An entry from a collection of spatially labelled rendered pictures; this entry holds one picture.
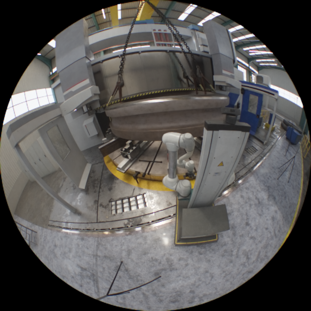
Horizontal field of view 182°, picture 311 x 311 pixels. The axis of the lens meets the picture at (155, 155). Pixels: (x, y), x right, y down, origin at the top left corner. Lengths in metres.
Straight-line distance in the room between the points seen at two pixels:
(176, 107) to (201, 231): 1.97
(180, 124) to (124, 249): 2.82
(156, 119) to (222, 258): 3.10
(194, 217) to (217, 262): 1.31
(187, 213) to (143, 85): 4.84
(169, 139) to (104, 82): 4.48
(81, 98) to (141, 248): 3.84
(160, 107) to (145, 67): 3.42
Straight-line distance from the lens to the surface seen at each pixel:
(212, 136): 0.62
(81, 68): 3.90
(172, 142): 0.92
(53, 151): 3.10
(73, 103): 3.40
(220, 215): 1.28
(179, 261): 2.02
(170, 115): 2.13
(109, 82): 4.97
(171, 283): 2.16
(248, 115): 6.30
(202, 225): 1.19
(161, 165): 2.38
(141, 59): 5.21
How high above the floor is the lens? 1.98
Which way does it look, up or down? 38 degrees down
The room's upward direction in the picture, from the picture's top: 11 degrees counter-clockwise
